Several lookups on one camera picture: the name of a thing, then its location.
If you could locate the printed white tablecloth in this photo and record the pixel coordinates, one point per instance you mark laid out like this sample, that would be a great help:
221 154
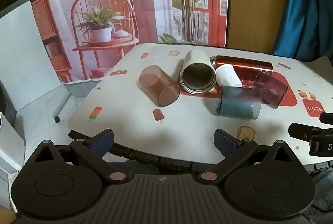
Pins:
187 122

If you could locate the white board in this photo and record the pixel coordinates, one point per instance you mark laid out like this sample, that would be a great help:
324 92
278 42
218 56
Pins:
23 57

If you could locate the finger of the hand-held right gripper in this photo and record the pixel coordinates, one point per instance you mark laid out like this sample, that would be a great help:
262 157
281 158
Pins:
299 131
327 118

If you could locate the black table edge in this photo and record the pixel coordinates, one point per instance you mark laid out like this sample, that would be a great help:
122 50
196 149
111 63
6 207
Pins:
145 156

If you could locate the brown translucent cup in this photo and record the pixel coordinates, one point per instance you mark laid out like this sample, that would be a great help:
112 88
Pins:
158 83

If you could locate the red metal bottle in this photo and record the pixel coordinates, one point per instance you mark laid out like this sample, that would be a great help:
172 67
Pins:
247 66

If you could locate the blue-grey translucent cup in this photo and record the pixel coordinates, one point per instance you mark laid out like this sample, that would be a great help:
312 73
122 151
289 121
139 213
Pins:
238 104

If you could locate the cream tumbler cup metal inside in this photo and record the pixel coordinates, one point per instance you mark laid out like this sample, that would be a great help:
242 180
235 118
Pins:
198 75

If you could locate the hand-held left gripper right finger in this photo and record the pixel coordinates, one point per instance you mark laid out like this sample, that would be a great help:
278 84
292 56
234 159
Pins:
225 142

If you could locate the printed room backdrop cloth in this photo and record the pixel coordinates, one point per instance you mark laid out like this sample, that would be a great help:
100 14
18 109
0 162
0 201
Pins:
145 5

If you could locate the purple translucent cup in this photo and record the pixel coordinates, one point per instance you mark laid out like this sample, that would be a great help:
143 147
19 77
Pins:
273 90

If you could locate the teal curtain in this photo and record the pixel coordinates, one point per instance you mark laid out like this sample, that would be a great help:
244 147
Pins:
307 10

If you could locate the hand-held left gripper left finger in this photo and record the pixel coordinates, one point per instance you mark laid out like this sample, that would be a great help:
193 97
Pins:
102 141

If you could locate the small white cup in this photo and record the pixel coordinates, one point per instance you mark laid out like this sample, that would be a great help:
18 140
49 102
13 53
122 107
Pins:
229 75

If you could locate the white leg with caster wheel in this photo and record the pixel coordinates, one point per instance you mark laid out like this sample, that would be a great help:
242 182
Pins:
61 107

